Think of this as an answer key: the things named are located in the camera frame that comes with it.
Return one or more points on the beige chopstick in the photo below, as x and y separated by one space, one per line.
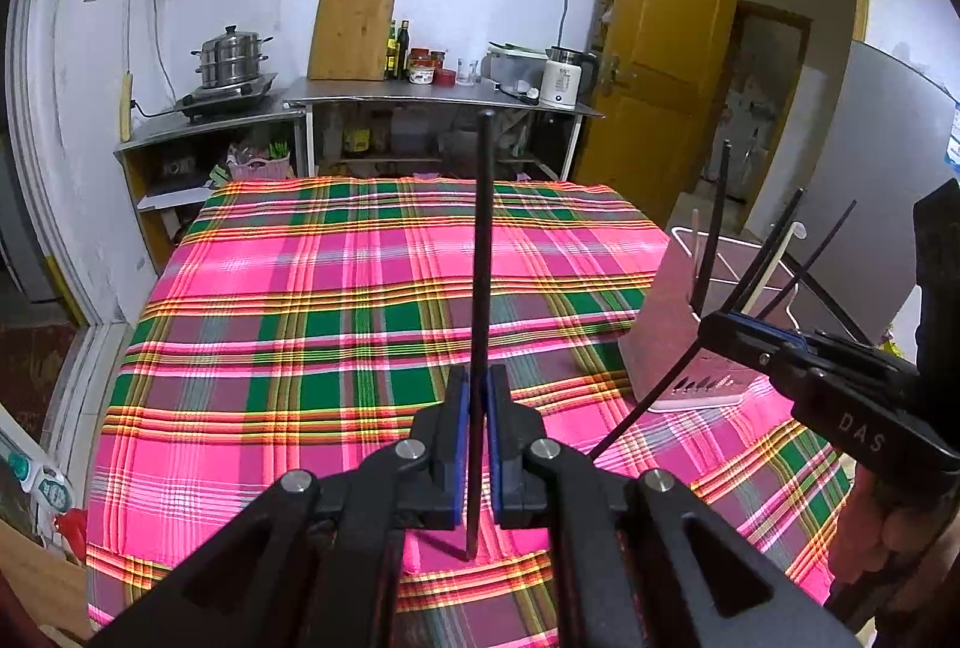
696 258

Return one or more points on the white electric kettle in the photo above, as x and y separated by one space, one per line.
562 82

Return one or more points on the yellow wooden door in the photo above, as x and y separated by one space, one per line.
660 55

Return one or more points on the grey refrigerator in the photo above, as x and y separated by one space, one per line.
862 130

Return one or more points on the yellow wooden stick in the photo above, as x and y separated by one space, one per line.
126 108

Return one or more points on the wooden cutting board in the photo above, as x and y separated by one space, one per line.
352 29

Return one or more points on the dark oil bottle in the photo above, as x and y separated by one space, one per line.
391 52
404 52

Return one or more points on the red lidded jars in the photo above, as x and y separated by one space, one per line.
424 69

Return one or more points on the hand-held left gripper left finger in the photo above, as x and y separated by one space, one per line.
460 468

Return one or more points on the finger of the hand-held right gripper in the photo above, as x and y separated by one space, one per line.
855 348
750 340

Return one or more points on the low steel cabinet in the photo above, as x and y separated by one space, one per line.
195 130

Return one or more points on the clear drinking glass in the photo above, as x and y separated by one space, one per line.
466 73

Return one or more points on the black induction cooker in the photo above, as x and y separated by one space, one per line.
225 100

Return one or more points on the person's right hand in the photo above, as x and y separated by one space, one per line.
900 550

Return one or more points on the pink plaid tablecloth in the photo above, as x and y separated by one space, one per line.
300 318

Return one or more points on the pink basket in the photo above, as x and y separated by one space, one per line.
259 169

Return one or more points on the pink utensil holder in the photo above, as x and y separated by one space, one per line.
675 333

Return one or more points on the small red container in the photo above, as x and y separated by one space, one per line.
448 78

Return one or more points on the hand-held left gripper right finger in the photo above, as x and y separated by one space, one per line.
496 468

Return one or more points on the steel steamer pot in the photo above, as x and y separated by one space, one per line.
229 59

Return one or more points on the tall steel table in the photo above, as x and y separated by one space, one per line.
390 91

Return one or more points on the white green package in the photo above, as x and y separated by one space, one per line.
34 475

